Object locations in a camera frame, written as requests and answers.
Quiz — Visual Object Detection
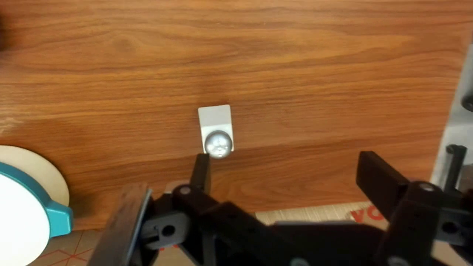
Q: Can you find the cream dish with teal band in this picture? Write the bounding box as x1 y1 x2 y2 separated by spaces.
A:
0 145 74 266

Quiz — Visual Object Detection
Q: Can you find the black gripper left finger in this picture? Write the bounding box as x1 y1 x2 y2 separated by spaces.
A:
88 153 278 266

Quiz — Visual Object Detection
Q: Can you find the brown cardboard sheet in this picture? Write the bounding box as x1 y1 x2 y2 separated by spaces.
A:
28 198 473 266

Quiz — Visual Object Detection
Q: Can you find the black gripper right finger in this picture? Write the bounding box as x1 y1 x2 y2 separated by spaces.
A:
357 150 473 266

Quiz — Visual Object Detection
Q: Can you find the white square tag with disc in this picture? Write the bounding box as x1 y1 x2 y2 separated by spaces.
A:
197 104 237 160

